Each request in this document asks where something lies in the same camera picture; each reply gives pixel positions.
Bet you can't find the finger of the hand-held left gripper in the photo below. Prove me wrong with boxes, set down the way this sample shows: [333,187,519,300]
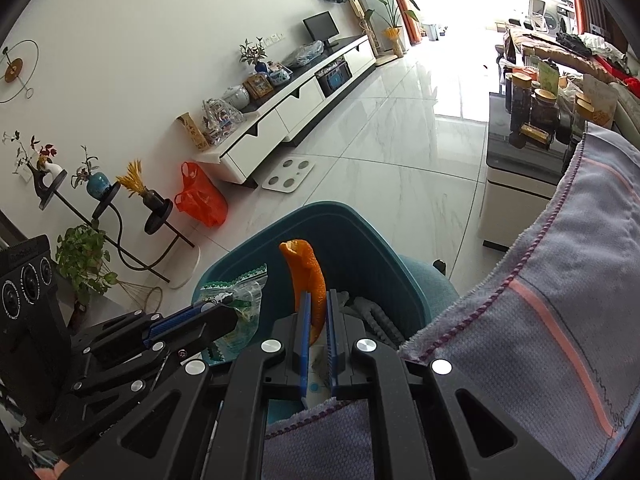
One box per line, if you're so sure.
[59,304,239,412]
[72,302,217,362]

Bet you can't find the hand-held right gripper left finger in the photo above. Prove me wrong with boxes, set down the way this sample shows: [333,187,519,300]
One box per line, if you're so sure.
[60,292,313,480]

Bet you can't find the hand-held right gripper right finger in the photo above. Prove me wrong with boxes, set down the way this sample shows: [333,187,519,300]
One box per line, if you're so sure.
[326,289,576,480]

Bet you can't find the clear green-printed plastic bag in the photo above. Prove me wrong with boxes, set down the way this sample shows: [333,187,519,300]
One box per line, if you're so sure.
[200,262,269,367]

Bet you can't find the orange peel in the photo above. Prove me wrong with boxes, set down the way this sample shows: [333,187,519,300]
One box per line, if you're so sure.
[278,239,326,347]

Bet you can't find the teal plastic waste bin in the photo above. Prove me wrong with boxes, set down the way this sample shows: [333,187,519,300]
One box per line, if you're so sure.
[191,201,432,426]

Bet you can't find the person's left forearm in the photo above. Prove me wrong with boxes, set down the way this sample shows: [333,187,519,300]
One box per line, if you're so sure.
[30,460,69,480]

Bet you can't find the green potted plant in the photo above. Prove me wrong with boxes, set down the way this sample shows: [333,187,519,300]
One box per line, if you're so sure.
[54,225,120,307]

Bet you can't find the black plant stand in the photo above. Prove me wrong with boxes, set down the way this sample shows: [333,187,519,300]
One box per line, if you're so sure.
[27,165,197,284]

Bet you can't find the teal fabric chair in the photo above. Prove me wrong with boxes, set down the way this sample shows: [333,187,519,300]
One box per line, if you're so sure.
[397,254,460,329]

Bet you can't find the patterned dark cloth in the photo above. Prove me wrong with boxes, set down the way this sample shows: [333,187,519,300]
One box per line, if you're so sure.
[0,385,57,463]

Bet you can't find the orange plastic bag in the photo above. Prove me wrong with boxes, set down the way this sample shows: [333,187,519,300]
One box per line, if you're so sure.
[174,161,230,229]

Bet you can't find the black vase yellow wheat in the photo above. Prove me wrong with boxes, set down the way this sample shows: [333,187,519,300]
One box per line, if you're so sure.
[116,159,169,211]

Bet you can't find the blue vase with plant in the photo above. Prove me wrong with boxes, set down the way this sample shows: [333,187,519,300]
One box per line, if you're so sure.
[71,145,110,200]

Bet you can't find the white vase red flowers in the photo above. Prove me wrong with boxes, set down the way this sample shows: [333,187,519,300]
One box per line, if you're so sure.
[2,130,64,186]

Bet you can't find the white bathroom scale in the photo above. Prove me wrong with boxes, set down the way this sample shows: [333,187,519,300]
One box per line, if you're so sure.
[261,157,315,193]

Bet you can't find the yellow box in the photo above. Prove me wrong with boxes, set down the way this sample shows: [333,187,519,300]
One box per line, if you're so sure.
[176,112,211,153]

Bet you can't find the clear wrapped model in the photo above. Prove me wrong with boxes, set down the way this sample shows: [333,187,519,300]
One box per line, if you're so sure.
[201,97,246,144]

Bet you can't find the white TV cabinet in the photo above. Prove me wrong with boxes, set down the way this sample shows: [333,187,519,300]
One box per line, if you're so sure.
[195,35,379,187]

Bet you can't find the plaid grey tablecloth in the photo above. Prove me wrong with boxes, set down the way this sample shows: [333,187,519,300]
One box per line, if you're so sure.
[262,120,640,480]

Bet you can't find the white ceramic jar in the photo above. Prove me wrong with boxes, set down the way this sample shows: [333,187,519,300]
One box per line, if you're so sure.
[220,85,251,111]

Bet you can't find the coffee table black top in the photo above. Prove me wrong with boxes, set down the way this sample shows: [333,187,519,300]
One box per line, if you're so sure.
[480,92,582,254]

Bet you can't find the framed picture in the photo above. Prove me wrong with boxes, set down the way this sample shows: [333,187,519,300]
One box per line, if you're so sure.
[243,72,275,101]

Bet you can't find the black storage crate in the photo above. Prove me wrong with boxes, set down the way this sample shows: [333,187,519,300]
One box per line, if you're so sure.
[316,60,351,97]

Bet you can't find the bonsai in blue vase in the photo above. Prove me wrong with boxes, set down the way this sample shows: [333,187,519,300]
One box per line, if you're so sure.
[239,37,269,75]

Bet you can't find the gold box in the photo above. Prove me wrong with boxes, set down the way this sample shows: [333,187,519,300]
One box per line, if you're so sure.
[520,122,554,146]

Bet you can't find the dark jar wooden lid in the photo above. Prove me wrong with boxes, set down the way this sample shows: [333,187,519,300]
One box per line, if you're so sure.
[530,89,561,134]
[505,71,534,114]

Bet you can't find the tall plant yellow pot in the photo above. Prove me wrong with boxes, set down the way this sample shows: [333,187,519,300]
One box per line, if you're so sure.
[365,0,422,59]

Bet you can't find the black monitor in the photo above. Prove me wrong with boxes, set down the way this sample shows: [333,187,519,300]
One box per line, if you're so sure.
[302,11,341,54]

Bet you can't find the wooden rack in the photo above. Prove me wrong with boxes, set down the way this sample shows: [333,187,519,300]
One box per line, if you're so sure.
[350,0,382,62]

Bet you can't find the brown paper bag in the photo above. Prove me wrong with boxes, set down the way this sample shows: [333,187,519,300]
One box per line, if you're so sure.
[581,75,619,129]

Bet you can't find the pile of clothes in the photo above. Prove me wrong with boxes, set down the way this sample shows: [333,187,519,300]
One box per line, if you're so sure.
[555,31,628,76]

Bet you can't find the white washing machine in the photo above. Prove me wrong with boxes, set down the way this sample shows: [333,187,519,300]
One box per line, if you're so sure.
[527,0,577,37]

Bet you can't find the red cloth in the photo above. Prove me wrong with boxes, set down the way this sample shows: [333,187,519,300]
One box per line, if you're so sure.
[597,57,640,92]

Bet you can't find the round wire wall clock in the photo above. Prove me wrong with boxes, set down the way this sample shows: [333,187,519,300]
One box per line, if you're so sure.
[0,40,41,104]

